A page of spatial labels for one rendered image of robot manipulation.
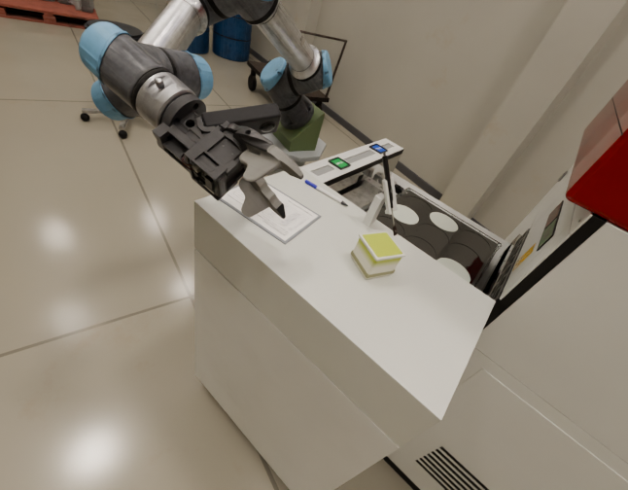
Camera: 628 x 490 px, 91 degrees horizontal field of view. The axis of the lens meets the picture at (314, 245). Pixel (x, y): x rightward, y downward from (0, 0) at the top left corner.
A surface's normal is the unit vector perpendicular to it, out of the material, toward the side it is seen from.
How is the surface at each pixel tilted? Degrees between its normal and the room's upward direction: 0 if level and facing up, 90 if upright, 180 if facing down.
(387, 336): 0
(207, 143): 32
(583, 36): 90
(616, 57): 90
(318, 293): 0
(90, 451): 0
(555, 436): 90
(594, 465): 90
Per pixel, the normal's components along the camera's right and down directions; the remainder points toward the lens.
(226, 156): 0.24, -0.25
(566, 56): -0.80, 0.22
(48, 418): 0.26, -0.71
